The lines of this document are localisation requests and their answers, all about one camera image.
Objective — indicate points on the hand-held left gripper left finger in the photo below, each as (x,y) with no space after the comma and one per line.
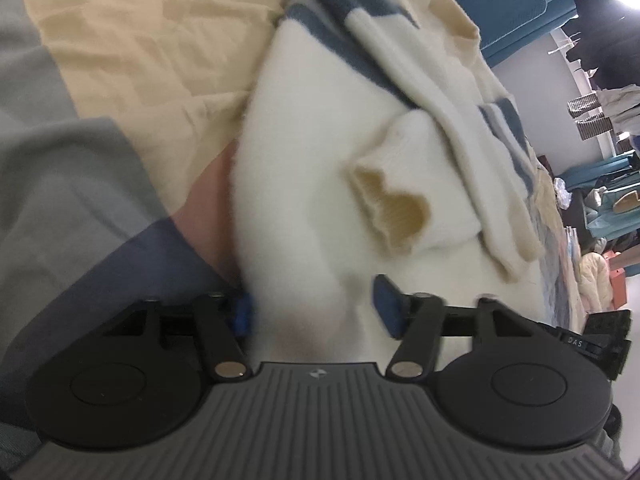
(242,316)

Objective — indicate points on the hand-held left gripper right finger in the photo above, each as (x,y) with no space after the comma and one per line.
(389,307)

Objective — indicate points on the white fluffy blue-striped sweater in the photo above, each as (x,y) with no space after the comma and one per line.
(310,160)

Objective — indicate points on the orange box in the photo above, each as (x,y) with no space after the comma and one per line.
(617,280)

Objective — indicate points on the cream folded blanket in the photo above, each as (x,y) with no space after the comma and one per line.
(595,280)

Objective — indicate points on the light blue hanging garment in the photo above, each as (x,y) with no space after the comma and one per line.
(607,212)

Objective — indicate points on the striped sock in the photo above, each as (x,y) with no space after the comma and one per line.
(592,127)
(582,106)

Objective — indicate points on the patchwork pastel quilt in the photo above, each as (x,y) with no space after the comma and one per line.
(100,110)

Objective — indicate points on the black hanging garment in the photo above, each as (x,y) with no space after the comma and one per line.
(610,45)

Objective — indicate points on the blue curtain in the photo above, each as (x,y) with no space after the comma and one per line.
(525,40)

